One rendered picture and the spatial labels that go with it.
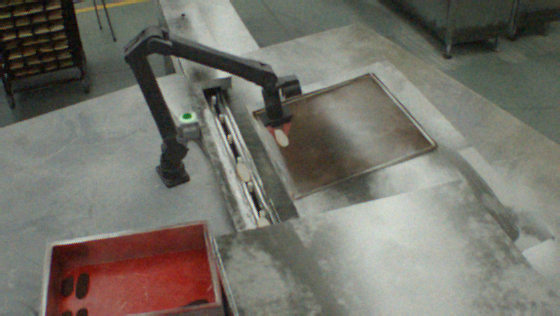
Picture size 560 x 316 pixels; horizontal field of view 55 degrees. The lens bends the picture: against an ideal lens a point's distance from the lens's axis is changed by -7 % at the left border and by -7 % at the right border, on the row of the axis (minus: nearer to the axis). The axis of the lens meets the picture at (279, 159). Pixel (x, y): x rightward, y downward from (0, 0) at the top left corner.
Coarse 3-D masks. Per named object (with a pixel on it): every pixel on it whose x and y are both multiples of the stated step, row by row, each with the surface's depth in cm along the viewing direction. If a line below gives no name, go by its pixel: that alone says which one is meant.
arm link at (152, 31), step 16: (144, 32) 164; (160, 32) 162; (128, 48) 163; (144, 48) 160; (144, 64) 164; (144, 80) 168; (144, 96) 171; (160, 96) 173; (160, 112) 176; (160, 128) 179; (176, 128) 182; (176, 144) 181; (176, 160) 185
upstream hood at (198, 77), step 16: (160, 0) 299; (176, 0) 298; (192, 0) 297; (176, 16) 280; (192, 16) 279; (176, 32) 264; (192, 32) 264; (208, 32) 263; (192, 64) 238; (192, 80) 227; (208, 80) 227; (224, 80) 229
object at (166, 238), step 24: (72, 240) 155; (96, 240) 156; (120, 240) 158; (144, 240) 159; (168, 240) 161; (192, 240) 163; (48, 264) 148; (72, 264) 159; (48, 288) 142; (216, 288) 142; (48, 312) 137; (168, 312) 135; (192, 312) 136; (216, 312) 138
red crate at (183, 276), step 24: (96, 264) 161; (120, 264) 161; (144, 264) 161; (168, 264) 161; (192, 264) 161; (96, 288) 154; (120, 288) 154; (144, 288) 154; (168, 288) 154; (192, 288) 154; (96, 312) 147; (120, 312) 147; (144, 312) 147
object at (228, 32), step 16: (208, 0) 323; (224, 0) 322; (160, 16) 307; (208, 16) 304; (224, 16) 303; (224, 32) 287; (240, 32) 286; (224, 48) 272; (240, 48) 271; (256, 48) 271; (176, 64) 260
